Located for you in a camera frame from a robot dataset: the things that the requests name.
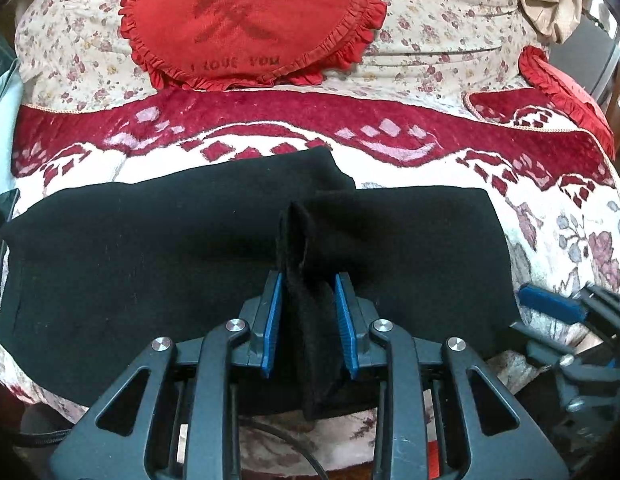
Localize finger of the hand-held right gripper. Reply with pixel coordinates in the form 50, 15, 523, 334
509, 321, 612, 369
517, 281, 620, 342

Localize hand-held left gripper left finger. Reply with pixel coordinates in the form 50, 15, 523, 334
50, 269, 284, 480

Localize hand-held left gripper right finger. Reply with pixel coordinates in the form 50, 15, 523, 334
334, 271, 572, 480

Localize black pants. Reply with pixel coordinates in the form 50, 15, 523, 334
0, 146, 507, 422

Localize red and white patterned blanket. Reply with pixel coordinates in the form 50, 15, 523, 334
0, 85, 620, 480

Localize red satin ruffled pillow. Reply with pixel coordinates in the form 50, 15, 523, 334
517, 45, 617, 158

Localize dark chair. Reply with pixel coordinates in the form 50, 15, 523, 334
550, 12, 620, 153

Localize floral quilt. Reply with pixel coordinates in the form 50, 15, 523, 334
14, 0, 581, 113

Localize round red ruffled pillow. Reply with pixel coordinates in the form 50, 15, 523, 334
118, 0, 388, 92

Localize light blue cloth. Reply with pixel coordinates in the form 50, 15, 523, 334
0, 57, 24, 192

